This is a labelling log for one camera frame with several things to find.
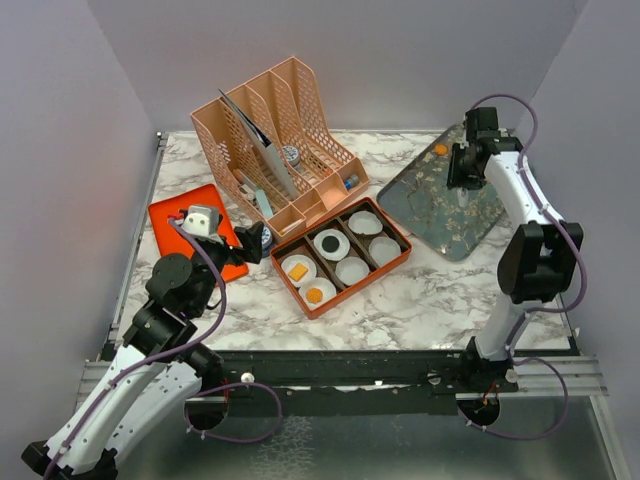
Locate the blue white lidded jar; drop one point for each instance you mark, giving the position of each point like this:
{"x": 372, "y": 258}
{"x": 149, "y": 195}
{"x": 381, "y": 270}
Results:
{"x": 291, "y": 155}

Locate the rectangular yellow cracker cookie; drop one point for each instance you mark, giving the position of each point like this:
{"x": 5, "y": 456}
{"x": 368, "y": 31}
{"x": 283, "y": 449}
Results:
{"x": 298, "y": 272}

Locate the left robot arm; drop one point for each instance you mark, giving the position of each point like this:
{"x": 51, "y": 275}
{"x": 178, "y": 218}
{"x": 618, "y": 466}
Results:
{"x": 161, "y": 362}

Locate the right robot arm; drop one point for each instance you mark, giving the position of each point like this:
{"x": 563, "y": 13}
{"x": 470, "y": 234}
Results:
{"x": 541, "y": 258}

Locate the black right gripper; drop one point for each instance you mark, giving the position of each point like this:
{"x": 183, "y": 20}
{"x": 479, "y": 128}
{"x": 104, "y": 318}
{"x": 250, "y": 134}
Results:
{"x": 456, "y": 179}

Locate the orange cookie tin box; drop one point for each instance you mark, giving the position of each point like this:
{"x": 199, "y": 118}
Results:
{"x": 330, "y": 262}

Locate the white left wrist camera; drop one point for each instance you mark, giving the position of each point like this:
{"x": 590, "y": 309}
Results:
{"x": 202, "y": 221}

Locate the black sandwich cookie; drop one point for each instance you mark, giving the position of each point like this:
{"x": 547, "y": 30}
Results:
{"x": 330, "y": 243}

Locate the steel serving tongs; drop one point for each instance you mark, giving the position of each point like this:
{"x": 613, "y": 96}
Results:
{"x": 463, "y": 197}

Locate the round orange chip cookie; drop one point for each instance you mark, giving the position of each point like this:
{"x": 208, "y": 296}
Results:
{"x": 314, "y": 295}

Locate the white paper cupcake liner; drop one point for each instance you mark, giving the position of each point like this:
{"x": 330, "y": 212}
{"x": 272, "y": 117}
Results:
{"x": 328, "y": 288}
{"x": 351, "y": 270}
{"x": 365, "y": 223}
{"x": 341, "y": 253}
{"x": 291, "y": 260}
{"x": 383, "y": 250}

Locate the light blue eraser case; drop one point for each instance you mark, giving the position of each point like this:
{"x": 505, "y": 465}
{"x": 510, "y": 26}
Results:
{"x": 263, "y": 204}

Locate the blue splash lidded jar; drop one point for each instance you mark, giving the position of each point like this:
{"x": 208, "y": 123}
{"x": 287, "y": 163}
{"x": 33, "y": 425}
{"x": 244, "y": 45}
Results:
{"x": 266, "y": 239}

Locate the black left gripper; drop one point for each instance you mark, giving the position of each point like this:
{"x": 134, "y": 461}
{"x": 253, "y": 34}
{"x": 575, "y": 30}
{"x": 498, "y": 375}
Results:
{"x": 251, "y": 249}

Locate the grey folder booklet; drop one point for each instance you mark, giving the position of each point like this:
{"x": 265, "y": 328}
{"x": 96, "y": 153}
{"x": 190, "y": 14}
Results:
{"x": 265, "y": 147}

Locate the peach plastic desk organizer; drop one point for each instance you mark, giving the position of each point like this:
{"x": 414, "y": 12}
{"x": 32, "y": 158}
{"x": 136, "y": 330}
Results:
{"x": 284, "y": 102}

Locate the floral teal serving tray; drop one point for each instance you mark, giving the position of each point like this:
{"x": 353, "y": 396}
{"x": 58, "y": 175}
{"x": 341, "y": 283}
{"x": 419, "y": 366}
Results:
{"x": 418, "y": 200}

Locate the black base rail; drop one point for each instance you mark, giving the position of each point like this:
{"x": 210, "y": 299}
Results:
{"x": 261, "y": 384}

